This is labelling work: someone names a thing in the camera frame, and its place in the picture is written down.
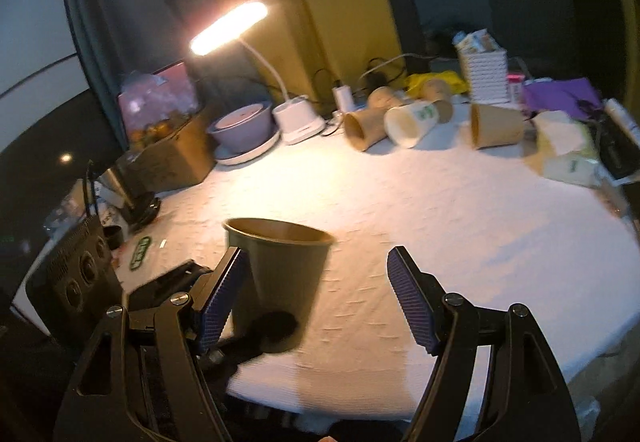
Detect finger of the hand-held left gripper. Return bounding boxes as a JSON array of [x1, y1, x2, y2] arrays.
[[125, 259, 215, 315], [202, 311, 299, 380]]

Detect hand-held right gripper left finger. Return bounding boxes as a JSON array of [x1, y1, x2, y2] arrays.
[[52, 246, 250, 442]]

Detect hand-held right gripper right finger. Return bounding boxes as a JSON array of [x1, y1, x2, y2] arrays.
[[386, 245, 582, 442]]

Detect brown paper cup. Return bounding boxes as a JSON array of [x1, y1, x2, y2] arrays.
[[367, 86, 404, 111], [222, 217, 335, 354], [469, 103, 526, 151], [343, 108, 402, 152], [419, 78, 454, 104]]

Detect white paper cup green print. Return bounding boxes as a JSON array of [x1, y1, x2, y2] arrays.
[[383, 101, 454, 149]]

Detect green sticker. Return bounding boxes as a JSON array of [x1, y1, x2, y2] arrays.
[[128, 235, 153, 269]]

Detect white tablecloth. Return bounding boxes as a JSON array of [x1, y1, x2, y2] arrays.
[[112, 110, 640, 428]]

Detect black stand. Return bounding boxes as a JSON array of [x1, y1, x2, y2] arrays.
[[99, 156, 162, 229]]

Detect cardboard box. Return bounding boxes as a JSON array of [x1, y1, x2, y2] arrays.
[[116, 61, 217, 194]]

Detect purple bowl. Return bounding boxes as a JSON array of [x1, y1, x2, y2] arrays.
[[207, 102, 274, 154]]

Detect white desk lamp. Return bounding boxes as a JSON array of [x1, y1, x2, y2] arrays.
[[188, 0, 327, 146]]

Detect white charger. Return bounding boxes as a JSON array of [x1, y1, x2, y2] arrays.
[[332, 82, 355, 114]]

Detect tissue pack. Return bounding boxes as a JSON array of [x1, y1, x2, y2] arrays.
[[531, 110, 602, 187]]

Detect yellow plastic bag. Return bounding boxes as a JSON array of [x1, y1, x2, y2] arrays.
[[404, 71, 469, 96]]

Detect white woven basket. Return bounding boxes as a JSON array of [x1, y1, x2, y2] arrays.
[[454, 29, 509, 104]]

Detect purple cloth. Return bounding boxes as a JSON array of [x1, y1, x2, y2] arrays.
[[521, 77, 602, 114]]

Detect white tube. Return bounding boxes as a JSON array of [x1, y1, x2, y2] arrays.
[[604, 98, 640, 135]]

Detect black cable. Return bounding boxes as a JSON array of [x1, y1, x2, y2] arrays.
[[312, 56, 408, 96]]

